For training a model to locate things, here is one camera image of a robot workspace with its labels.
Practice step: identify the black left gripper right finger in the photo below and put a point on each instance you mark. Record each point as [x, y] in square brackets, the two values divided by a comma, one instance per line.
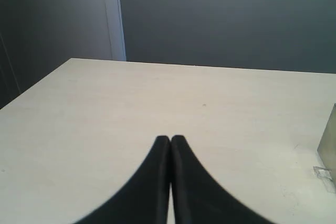
[198, 197]

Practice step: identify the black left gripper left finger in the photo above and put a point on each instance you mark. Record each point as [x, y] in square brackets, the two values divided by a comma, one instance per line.
[144, 198]

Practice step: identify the steel test tube rack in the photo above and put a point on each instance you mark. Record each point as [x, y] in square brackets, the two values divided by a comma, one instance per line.
[326, 148]

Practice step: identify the clear tape piece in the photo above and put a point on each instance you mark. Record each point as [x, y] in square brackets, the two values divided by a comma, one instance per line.
[325, 176]

